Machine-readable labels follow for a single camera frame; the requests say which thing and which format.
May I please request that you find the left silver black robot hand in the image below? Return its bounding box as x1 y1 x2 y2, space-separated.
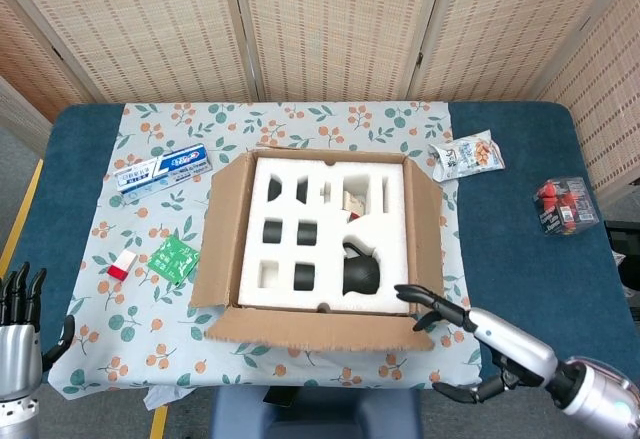
0 261 76 403

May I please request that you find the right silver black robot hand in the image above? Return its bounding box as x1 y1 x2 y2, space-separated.
394 283 559 405

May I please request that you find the red cardboard shipping box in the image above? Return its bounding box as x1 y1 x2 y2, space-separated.
189 148 454 355

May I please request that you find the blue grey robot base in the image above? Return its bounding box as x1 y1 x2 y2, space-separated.
212 387 424 439

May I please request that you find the white rectangular block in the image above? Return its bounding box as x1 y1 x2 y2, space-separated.
106 250 139 281

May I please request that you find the clear box with red items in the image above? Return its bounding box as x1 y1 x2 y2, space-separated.
535 176 601 236

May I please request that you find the white foam insert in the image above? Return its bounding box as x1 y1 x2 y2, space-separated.
237 157 419 316

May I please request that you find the blue white toothpaste box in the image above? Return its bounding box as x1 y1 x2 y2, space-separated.
112 141 211 206

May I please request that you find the floral fruit print tablecloth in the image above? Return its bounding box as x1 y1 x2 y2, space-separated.
48 101 484 394

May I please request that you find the black chair back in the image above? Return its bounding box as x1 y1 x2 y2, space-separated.
604 219 640 285

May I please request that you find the black teapot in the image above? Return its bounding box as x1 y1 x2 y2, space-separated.
341 241 383 296

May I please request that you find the green tea sachet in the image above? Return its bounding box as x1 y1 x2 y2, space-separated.
147 234 202 284

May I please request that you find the white blue snack bag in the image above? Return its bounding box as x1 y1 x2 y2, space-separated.
427 129 506 183

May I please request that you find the beige red small packet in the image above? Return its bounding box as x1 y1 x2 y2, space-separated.
342 191 371 221

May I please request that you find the bamboo folding screen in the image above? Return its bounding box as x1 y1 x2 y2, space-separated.
0 0 640 200

